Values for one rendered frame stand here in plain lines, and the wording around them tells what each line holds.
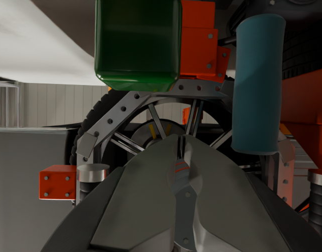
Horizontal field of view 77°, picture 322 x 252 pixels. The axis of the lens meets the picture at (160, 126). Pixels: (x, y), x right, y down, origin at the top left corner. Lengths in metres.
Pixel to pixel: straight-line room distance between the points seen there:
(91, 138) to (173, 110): 4.18
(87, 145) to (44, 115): 4.71
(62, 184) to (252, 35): 0.53
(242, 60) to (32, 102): 5.11
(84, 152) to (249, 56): 0.41
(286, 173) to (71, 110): 4.67
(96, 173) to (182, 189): 0.16
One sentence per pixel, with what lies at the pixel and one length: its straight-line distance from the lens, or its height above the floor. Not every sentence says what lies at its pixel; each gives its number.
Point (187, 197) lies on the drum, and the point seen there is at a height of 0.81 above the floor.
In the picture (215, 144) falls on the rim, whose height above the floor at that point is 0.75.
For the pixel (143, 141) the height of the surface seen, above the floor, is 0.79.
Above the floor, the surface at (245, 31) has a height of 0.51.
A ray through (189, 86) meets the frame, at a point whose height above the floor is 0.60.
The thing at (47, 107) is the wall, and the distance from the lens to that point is 5.19.
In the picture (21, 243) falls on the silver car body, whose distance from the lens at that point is 1.15.
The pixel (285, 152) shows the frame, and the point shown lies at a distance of 0.60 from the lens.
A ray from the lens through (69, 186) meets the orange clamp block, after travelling 0.56.
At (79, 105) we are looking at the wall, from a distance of 4.91.
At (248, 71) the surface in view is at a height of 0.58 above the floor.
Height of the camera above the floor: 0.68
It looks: 2 degrees up
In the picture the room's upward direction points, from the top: 178 degrees counter-clockwise
